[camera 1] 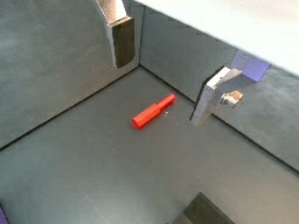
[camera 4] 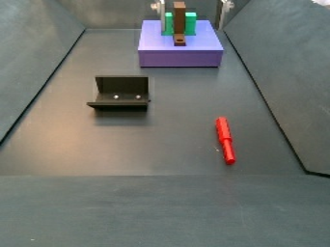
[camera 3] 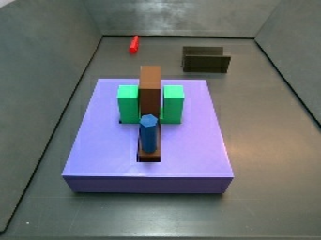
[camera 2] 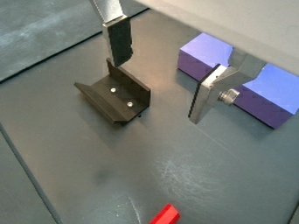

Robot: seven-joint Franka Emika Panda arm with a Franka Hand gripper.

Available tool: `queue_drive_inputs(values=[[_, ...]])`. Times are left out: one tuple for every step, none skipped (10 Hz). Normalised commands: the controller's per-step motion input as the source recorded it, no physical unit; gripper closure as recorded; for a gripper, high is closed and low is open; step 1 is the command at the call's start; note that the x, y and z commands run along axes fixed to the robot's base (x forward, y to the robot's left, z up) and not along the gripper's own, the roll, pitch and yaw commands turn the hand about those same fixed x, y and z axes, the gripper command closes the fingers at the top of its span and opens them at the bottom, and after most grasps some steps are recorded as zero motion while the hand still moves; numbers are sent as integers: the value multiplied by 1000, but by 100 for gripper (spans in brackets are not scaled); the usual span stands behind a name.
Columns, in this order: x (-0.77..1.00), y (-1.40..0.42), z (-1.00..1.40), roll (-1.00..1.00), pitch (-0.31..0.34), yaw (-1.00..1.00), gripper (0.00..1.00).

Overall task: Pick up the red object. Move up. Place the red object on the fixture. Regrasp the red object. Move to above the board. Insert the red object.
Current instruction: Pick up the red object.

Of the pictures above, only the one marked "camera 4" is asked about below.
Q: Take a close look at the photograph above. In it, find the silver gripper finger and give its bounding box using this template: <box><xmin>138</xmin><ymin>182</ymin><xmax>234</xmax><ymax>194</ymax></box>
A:
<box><xmin>152</xmin><ymin>0</ymin><xmax>166</xmax><ymax>19</ymax></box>
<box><xmin>220</xmin><ymin>0</ymin><xmax>236</xmax><ymax>29</ymax></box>

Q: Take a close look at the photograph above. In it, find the red peg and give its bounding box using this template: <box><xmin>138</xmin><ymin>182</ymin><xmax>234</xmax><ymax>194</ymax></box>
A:
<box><xmin>216</xmin><ymin>117</ymin><xmax>237</xmax><ymax>165</ymax></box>

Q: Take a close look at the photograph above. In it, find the purple base board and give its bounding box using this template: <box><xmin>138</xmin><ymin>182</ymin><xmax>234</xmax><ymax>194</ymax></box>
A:
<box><xmin>138</xmin><ymin>20</ymin><xmax>225</xmax><ymax>68</ymax></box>

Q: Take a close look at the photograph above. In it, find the brown upright block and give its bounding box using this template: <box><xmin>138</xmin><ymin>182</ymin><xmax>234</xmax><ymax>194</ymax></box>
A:
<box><xmin>173</xmin><ymin>2</ymin><xmax>186</xmax><ymax>46</ymax></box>

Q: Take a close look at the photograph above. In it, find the green block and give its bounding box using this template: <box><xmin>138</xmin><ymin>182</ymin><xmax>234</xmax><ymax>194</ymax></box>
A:
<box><xmin>185</xmin><ymin>13</ymin><xmax>198</xmax><ymax>36</ymax></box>
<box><xmin>162</xmin><ymin>13</ymin><xmax>174</xmax><ymax>36</ymax></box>

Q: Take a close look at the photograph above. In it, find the black U-shaped holder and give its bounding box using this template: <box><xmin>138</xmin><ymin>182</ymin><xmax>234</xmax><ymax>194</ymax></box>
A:
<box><xmin>87</xmin><ymin>75</ymin><xmax>150</xmax><ymax>109</ymax></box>

